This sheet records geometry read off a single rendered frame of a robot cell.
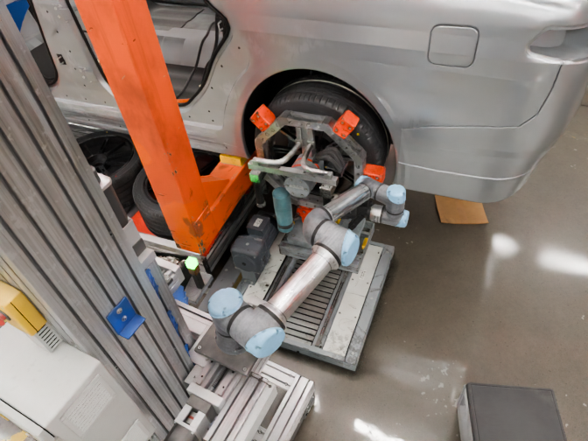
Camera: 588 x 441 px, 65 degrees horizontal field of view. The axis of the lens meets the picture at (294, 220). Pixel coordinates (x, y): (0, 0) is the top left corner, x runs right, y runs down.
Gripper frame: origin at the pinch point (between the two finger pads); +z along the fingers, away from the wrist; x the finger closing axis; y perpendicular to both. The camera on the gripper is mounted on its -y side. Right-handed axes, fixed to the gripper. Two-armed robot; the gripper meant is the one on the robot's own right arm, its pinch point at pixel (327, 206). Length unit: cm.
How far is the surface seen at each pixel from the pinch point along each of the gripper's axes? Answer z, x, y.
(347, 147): -3.4, -20.2, 18.7
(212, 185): 62, -4, -5
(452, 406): -72, 33, -83
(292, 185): 18.9, -6.2, 2.6
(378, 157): -15.3, -29.6, 8.2
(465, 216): -61, -96, -81
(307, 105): 17.8, -28.7, 31.7
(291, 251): 33, -24, -68
